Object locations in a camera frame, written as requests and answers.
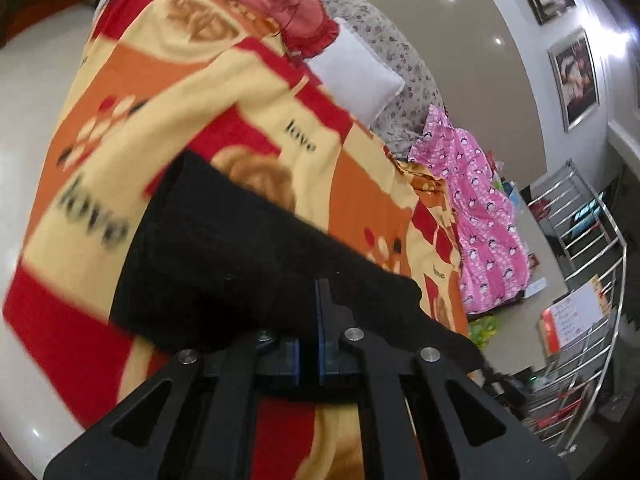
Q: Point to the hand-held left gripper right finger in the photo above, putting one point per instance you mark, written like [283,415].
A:
[325,340]

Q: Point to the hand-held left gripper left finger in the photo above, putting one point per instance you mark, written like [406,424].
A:
[294,360]

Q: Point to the black pants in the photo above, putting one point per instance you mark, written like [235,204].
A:
[240,270]

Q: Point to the green cloth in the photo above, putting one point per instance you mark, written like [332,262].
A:
[484,332]

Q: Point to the red and white calendar board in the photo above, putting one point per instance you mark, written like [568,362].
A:
[570,317]

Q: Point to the metal stair railing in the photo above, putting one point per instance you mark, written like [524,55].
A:
[590,270]

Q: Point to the pink printed cloth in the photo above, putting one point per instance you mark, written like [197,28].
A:
[480,210]

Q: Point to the white pillow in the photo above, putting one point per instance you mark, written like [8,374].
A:
[360,75]

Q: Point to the orange red printed blanket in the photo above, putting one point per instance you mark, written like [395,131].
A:
[175,110]

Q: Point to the grey floral quilt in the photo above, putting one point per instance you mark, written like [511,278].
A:
[395,55]

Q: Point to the red ruffled pillow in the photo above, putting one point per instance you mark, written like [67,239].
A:
[295,15]

